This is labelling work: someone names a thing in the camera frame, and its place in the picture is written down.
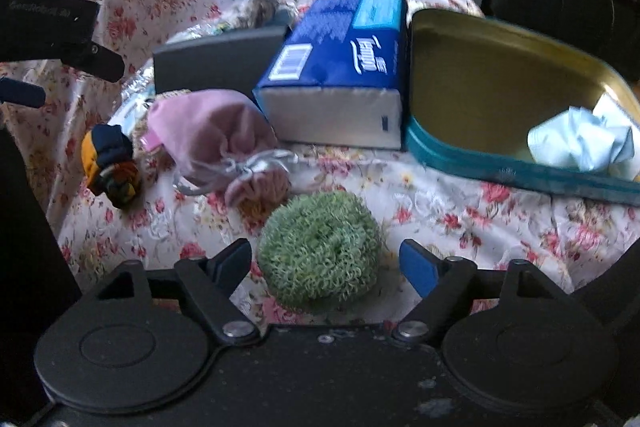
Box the floral tablecloth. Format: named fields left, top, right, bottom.
left=47, top=0, right=640, bottom=325

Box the teal tin box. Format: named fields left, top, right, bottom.
left=404, top=8, right=640, bottom=208

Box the green mesh scrubber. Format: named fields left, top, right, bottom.
left=256, top=193, right=383, bottom=308

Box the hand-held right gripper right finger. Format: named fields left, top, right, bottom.
left=392, top=238, right=556, bottom=347

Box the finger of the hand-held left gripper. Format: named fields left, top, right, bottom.
left=62, top=38, right=126, bottom=84
left=0, top=77, right=47, bottom=108

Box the blue cardboard box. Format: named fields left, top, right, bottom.
left=251, top=0, right=410, bottom=152

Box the black cabinet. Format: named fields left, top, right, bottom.
left=477, top=0, right=640, bottom=88

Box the pink drawstring pouch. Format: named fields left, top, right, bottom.
left=147, top=89, right=293, bottom=212

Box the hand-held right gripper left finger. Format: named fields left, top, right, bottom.
left=97, top=238, right=262, bottom=348

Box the clear plastic packet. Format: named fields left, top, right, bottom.
left=107, top=24, right=236, bottom=128

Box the dark grey box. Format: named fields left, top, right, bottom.
left=152, top=25, right=291, bottom=95

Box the blue face mask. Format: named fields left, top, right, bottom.
left=527, top=94, right=640, bottom=172

